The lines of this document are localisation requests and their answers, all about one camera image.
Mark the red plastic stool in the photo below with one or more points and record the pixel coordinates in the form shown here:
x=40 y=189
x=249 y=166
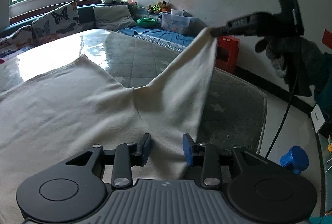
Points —
x=227 y=53

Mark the butterfly cushion right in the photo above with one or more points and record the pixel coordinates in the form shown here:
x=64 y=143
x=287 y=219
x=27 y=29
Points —
x=61 y=22

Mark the blue corner sofa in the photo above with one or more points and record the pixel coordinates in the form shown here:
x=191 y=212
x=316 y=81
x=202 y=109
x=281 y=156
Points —
x=86 y=16

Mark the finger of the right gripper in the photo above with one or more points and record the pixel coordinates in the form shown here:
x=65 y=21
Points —
x=221 y=32

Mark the butterfly cushion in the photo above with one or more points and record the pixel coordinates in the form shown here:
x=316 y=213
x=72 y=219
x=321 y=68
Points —
x=23 y=37
x=61 y=22

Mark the blue plastic cap object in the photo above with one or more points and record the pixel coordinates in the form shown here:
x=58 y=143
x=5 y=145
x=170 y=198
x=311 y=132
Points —
x=295 y=160

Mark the butterfly cushion left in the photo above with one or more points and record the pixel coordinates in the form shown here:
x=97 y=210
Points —
x=23 y=37

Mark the clear plastic storage box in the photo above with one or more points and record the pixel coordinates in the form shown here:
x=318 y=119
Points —
x=184 y=25

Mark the green plastic bowl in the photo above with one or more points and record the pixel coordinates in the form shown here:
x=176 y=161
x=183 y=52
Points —
x=146 y=22

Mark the grey plain cushion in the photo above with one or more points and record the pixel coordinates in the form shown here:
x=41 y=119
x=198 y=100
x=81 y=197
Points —
x=113 y=17

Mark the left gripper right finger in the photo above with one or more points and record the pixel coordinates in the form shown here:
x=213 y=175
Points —
x=206 y=157

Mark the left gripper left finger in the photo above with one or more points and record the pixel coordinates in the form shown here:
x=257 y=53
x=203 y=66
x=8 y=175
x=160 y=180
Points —
x=128 y=156

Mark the small plush toys pile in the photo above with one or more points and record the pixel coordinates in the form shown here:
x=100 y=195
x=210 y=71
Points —
x=159 y=7

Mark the cream knit garment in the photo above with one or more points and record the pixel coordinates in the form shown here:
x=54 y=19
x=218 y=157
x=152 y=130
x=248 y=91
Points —
x=58 y=114

